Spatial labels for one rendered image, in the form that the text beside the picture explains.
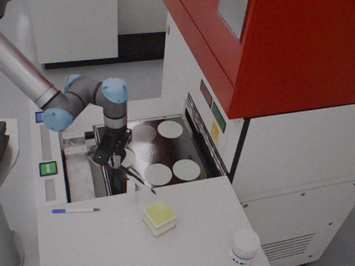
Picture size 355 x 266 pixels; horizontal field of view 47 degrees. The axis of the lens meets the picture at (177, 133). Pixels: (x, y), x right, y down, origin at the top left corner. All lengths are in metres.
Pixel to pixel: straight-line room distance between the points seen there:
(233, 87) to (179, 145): 0.49
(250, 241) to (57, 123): 0.62
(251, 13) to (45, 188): 0.81
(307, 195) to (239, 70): 0.79
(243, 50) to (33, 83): 0.57
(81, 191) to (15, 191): 1.22
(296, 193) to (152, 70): 2.08
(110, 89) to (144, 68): 2.29
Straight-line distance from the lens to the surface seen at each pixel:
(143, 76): 3.39
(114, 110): 1.24
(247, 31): 1.05
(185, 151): 1.54
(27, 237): 2.42
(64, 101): 1.19
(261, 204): 1.64
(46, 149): 1.48
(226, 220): 1.29
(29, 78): 1.18
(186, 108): 1.71
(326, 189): 1.78
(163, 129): 1.61
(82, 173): 1.49
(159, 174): 1.45
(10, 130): 1.78
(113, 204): 1.29
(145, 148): 1.54
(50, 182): 1.38
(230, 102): 1.17
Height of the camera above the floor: 2.01
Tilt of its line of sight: 44 degrees down
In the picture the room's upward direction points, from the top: 7 degrees clockwise
